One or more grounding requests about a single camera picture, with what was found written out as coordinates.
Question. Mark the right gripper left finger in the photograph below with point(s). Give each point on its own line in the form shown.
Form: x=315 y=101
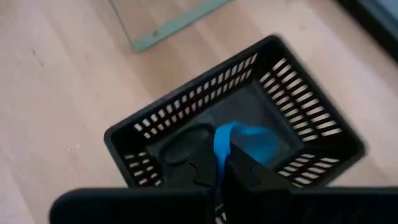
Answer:
x=202 y=177

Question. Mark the black plastic mesh basket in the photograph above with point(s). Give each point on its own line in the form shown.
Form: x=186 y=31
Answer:
x=248 y=102

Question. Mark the pale perforated metal desk riser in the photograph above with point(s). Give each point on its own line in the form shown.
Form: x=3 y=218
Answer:
x=174 y=26

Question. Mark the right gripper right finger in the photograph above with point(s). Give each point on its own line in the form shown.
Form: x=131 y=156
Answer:
x=248 y=177

